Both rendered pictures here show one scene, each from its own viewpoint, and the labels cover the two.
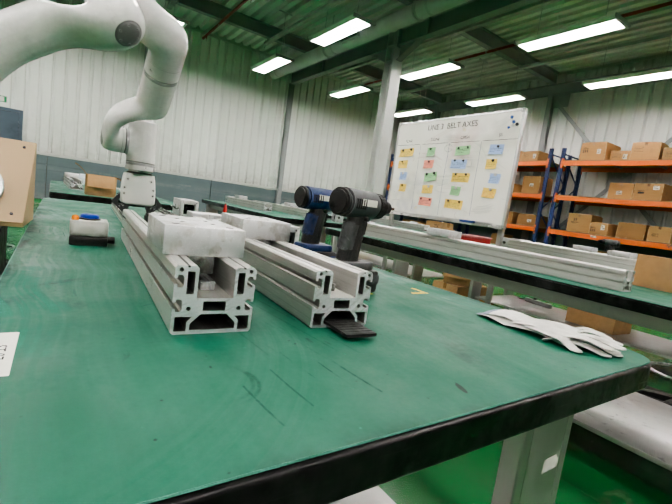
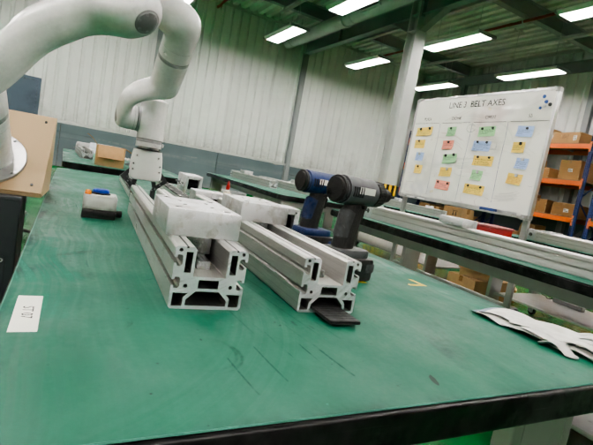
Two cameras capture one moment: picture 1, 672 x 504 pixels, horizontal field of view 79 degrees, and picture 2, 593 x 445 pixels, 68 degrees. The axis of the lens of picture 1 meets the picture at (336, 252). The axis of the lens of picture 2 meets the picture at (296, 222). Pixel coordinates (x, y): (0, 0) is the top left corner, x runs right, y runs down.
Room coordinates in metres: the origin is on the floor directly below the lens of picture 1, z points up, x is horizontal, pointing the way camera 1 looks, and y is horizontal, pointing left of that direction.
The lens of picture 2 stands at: (-0.07, -0.03, 0.98)
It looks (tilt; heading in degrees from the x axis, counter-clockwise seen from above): 6 degrees down; 7
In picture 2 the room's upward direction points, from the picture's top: 10 degrees clockwise
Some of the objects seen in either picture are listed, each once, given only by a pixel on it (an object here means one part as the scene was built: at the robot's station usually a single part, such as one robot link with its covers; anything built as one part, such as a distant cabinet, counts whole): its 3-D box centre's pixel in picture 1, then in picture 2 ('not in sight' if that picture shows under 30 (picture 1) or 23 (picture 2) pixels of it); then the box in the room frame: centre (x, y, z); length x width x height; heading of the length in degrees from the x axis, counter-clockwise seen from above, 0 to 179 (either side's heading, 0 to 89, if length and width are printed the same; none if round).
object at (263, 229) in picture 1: (253, 232); (251, 214); (0.93, 0.19, 0.87); 0.16 x 0.11 x 0.07; 32
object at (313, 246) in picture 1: (324, 228); (323, 213); (1.13, 0.04, 0.89); 0.20 x 0.08 x 0.22; 132
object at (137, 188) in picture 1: (138, 187); (146, 163); (1.31, 0.66, 0.93); 0.10 x 0.07 x 0.11; 122
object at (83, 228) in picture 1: (92, 231); (102, 205); (1.00, 0.61, 0.81); 0.10 x 0.08 x 0.06; 122
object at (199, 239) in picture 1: (192, 243); (192, 223); (0.62, 0.22, 0.87); 0.16 x 0.11 x 0.07; 32
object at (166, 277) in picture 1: (163, 248); (166, 225); (0.83, 0.36, 0.82); 0.80 x 0.10 x 0.09; 32
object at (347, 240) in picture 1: (362, 241); (358, 229); (0.89, -0.05, 0.89); 0.20 x 0.08 x 0.22; 138
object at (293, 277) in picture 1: (251, 253); (248, 234); (0.93, 0.19, 0.82); 0.80 x 0.10 x 0.09; 32
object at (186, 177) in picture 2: (185, 208); (189, 184); (2.17, 0.83, 0.83); 0.11 x 0.10 x 0.10; 122
